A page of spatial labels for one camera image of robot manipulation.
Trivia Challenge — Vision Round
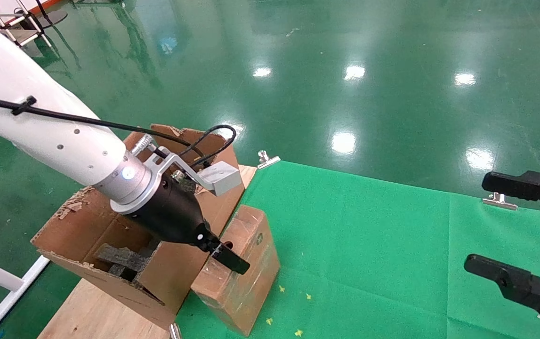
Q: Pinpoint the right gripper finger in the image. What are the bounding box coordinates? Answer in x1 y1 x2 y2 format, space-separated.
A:
482 170 540 221
464 254 540 336

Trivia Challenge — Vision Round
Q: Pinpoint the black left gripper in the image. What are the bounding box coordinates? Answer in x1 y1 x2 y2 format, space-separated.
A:
124 180 251 275

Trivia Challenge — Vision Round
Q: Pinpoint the small brown cardboard box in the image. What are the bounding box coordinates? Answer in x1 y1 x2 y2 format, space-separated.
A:
191 205 281 337

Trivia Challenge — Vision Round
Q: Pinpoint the large open cardboard carton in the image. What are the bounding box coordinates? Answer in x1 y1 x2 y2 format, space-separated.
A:
31 124 247 330

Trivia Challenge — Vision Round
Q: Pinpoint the black foam insert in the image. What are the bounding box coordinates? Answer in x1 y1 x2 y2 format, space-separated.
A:
93 238 162 282

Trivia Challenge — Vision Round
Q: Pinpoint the green cloth mat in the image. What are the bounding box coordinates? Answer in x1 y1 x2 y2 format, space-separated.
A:
175 160 540 339

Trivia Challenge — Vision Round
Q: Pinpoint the black floor stand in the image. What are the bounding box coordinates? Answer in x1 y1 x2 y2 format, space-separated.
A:
34 0 68 27

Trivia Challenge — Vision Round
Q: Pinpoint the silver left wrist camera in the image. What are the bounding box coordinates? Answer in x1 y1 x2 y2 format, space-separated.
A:
145 151 243 197

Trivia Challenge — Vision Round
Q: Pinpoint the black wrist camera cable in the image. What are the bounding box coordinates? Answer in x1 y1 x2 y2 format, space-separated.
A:
0 93 237 172

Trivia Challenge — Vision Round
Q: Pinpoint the white pipe frame table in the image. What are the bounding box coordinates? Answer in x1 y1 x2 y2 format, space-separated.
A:
0 0 54 48

